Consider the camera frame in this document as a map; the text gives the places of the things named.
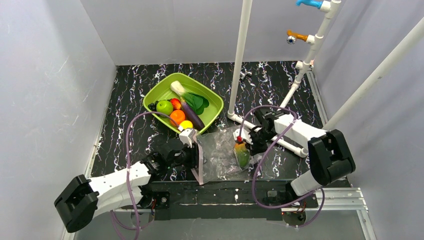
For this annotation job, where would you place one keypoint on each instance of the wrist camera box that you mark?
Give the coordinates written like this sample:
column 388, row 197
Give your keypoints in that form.
column 242, row 135
column 188, row 137

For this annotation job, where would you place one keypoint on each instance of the white PVC pipe frame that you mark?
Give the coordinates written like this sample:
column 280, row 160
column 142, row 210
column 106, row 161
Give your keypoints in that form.
column 330, row 8

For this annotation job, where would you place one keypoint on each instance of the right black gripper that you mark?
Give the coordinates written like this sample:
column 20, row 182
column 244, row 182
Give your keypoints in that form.
column 251, row 145

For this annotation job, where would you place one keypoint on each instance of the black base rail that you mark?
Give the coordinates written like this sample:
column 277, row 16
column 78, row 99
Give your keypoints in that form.
column 177, row 200

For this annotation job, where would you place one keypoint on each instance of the clear zip top bag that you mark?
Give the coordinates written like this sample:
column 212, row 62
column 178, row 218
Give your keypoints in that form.
column 217, row 157

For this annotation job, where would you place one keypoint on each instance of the orange green fake mango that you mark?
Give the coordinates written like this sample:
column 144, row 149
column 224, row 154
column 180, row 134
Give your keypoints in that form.
column 242, row 154

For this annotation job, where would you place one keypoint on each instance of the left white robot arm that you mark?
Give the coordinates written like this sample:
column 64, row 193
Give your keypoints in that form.
column 83, row 198

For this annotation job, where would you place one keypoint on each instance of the green fake leaf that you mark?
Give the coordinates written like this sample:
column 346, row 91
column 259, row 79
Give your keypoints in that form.
column 197, row 103

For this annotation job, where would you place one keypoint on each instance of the green fake apple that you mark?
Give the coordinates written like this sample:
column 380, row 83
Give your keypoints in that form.
column 164, row 107

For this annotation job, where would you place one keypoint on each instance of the purple fake eggplant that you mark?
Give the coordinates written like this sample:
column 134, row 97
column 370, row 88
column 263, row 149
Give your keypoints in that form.
column 192, row 116

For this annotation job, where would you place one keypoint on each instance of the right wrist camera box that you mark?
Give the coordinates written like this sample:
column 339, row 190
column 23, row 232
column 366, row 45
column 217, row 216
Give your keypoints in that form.
column 242, row 135

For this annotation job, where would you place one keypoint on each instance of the fake purple grapes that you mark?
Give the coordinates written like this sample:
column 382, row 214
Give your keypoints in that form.
column 153, row 106

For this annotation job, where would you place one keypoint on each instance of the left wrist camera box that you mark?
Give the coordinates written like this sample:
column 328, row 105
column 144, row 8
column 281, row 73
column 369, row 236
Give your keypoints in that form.
column 188, row 137

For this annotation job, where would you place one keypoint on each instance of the small metal fitting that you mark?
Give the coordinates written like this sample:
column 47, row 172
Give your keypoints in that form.
column 244, row 75

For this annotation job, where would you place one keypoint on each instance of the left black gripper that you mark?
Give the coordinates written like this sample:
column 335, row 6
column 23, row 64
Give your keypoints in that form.
column 193, row 157

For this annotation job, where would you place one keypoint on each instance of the orange fake fruit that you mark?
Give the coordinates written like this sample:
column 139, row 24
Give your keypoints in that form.
column 178, row 116

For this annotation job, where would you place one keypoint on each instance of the orange faucet handle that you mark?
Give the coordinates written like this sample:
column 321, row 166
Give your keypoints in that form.
column 292, row 37

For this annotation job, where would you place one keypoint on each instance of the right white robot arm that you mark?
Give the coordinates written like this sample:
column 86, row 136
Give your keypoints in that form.
column 329, row 155

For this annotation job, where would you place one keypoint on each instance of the blue faucet handle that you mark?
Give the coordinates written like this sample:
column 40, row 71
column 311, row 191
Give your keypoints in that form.
column 312, row 3

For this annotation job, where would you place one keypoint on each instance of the lime green plastic tray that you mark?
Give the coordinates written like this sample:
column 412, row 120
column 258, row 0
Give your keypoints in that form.
column 162, row 91

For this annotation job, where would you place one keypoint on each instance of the yellow fake pepper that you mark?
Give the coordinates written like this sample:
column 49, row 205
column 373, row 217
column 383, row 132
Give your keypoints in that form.
column 186, row 124

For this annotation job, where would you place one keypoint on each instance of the red fake fruit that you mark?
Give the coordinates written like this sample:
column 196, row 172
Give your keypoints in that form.
column 175, row 103

